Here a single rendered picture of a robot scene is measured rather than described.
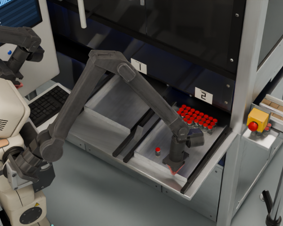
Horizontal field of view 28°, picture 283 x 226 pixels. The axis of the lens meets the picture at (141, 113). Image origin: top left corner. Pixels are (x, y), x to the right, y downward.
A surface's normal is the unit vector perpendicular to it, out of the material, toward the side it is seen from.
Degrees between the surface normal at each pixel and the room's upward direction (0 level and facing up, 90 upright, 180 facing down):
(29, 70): 90
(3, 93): 42
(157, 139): 0
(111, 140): 0
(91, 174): 0
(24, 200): 90
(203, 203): 90
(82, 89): 72
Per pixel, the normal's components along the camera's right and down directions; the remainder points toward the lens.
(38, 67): 0.71, 0.51
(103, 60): 0.33, 0.48
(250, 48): -0.57, 0.62
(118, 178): -0.03, -0.67
